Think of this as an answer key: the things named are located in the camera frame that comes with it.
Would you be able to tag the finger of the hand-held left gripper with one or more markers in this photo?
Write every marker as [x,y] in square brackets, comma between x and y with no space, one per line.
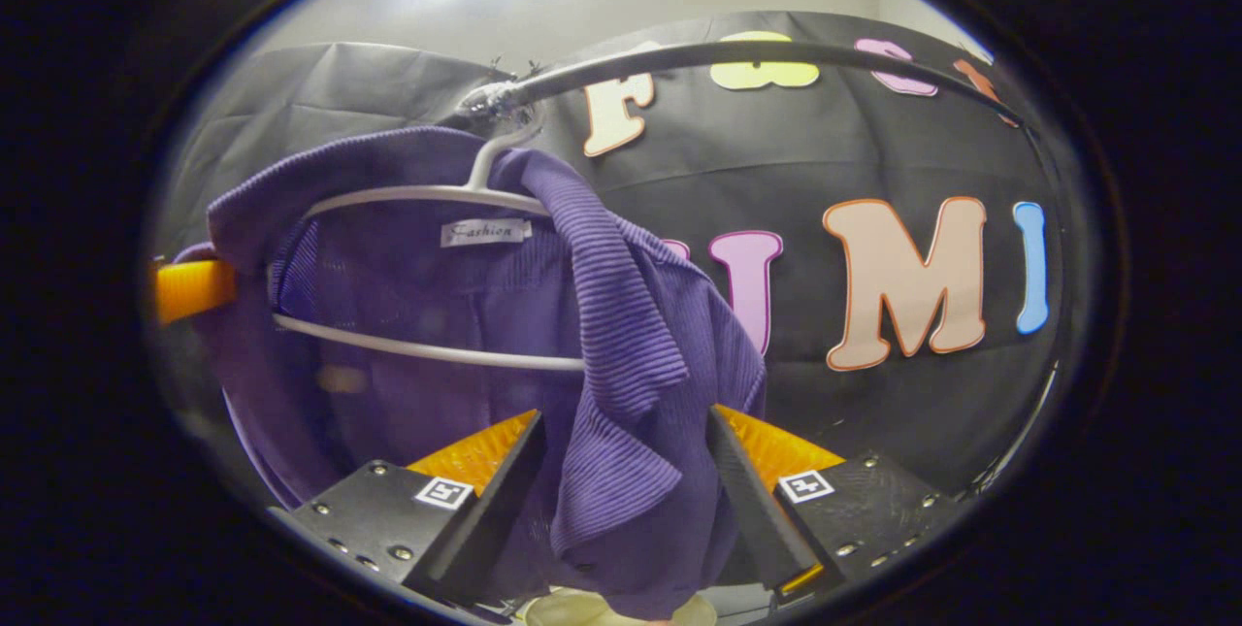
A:
[194,291]

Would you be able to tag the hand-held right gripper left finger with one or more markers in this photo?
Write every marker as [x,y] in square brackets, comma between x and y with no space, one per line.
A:
[485,529]

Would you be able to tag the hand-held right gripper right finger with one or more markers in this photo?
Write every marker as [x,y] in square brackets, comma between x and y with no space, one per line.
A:
[757,519]

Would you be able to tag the white hanger with taped hook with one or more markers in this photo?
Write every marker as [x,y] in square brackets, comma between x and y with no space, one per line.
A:
[427,347]

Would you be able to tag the purple ribbed shirt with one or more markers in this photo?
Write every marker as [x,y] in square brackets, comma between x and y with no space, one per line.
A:
[631,364]

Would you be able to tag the black backdrop cloth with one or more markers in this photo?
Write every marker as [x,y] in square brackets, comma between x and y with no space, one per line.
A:
[825,150]

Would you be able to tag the black clothes rail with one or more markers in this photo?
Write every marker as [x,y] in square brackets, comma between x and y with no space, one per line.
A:
[728,51]

